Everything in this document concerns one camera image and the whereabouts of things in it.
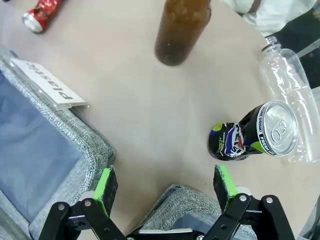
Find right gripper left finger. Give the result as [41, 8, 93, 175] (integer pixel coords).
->
[37, 165, 126, 240]

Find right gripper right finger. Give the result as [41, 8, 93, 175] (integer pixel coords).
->
[204, 164, 296, 240]

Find black crushed drink can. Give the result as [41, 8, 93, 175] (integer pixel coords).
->
[207, 100, 299, 161]

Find clear plastic bottle black ring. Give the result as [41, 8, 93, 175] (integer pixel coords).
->
[259, 35, 320, 165]

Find brown glass bottle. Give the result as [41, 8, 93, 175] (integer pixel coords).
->
[154, 0, 213, 67]

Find red crushed can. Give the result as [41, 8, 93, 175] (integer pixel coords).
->
[21, 0, 63, 34]

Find grey fabric basket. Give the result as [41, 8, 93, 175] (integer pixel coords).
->
[134, 184, 225, 237]
[0, 46, 116, 240]

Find white Plastic label sign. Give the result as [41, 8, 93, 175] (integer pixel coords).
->
[9, 57, 89, 111]

